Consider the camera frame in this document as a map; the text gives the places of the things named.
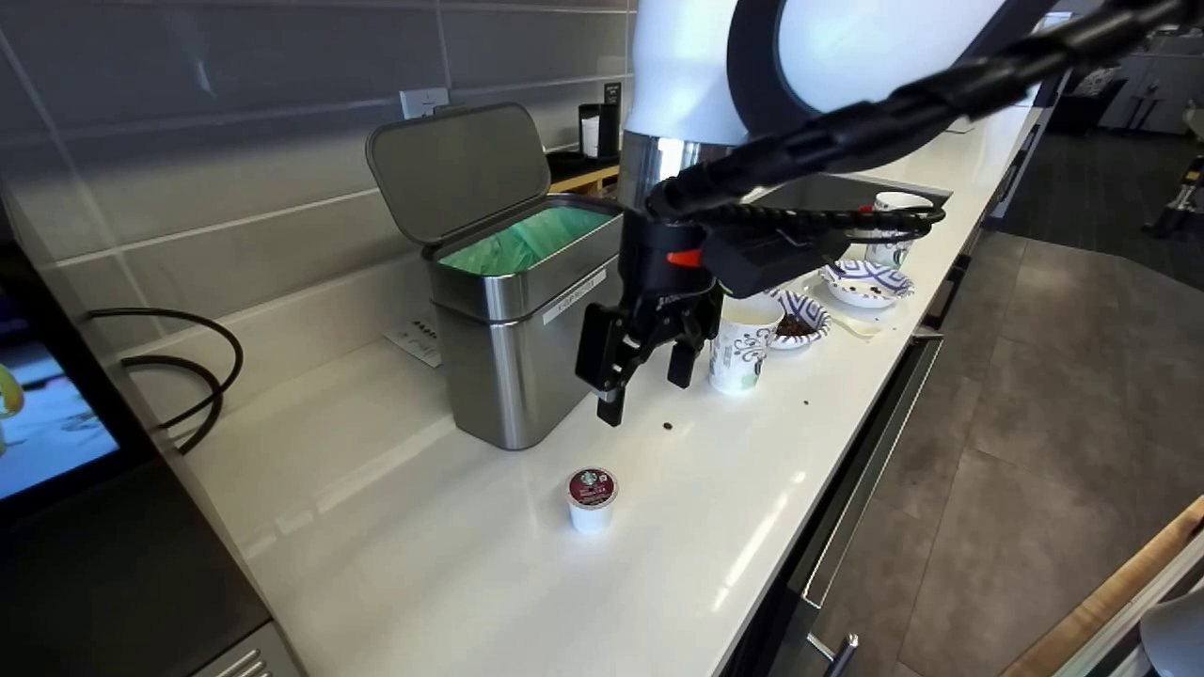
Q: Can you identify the stainless steel lidded bin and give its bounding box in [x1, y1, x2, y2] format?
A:
[364, 97, 632, 453]

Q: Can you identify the black canister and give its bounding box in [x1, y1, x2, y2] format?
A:
[597, 81, 625, 166]

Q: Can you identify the black monitor cable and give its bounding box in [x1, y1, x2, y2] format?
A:
[78, 304, 249, 459]

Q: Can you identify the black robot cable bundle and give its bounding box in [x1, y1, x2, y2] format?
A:
[645, 0, 1204, 256]

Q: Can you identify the steel drawer handle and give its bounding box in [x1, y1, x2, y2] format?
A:
[797, 336, 950, 618]
[801, 630, 864, 677]

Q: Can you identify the green bin liner bag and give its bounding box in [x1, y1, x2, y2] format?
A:
[438, 205, 619, 282]

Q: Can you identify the blue patterned paper plate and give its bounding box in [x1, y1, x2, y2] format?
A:
[824, 256, 913, 318]

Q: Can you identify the small white box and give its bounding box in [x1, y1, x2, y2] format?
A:
[575, 106, 606, 161]

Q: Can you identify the blue patterned paper bowl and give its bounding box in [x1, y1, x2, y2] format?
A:
[763, 289, 831, 356]

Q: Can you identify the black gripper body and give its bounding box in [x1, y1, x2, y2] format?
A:
[619, 207, 727, 354]

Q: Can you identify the white wall outlet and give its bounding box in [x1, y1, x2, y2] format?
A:
[395, 88, 452, 124]

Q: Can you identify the black monitor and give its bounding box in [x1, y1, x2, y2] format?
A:
[0, 239, 167, 531]

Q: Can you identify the white coffee pod cup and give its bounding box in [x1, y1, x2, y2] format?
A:
[562, 467, 621, 543]

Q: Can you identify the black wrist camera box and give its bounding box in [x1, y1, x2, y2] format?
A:
[718, 205, 862, 300]

